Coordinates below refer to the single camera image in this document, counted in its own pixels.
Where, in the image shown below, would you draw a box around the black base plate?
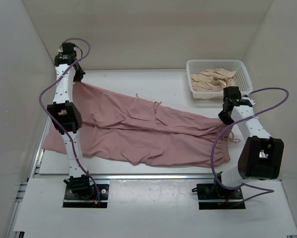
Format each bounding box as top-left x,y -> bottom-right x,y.
63,181 -> 109,208
191,183 -> 246,210

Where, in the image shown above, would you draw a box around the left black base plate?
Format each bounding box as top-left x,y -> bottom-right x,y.
63,181 -> 109,208

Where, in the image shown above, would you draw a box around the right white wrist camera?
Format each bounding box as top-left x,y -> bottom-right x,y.
242,95 -> 256,107

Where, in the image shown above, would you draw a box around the left aluminium rail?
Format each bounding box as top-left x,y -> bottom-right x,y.
5,119 -> 51,238

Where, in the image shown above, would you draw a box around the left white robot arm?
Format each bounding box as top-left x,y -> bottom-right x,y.
47,42 -> 95,199

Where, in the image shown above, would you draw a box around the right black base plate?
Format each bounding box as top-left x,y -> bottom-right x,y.
191,183 -> 246,210

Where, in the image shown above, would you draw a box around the beige trousers in basket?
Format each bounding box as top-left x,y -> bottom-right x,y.
190,68 -> 236,92

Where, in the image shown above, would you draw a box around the white plastic basket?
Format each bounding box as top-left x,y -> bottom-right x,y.
186,59 -> 253,99

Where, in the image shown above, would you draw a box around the front aluminium rail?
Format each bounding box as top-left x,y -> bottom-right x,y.
92,173 -> 214,180

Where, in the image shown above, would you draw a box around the pink trousers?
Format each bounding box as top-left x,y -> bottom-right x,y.
42,81 -> 241,168

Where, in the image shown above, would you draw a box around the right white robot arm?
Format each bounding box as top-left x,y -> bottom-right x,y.
213,86 -> 284,198

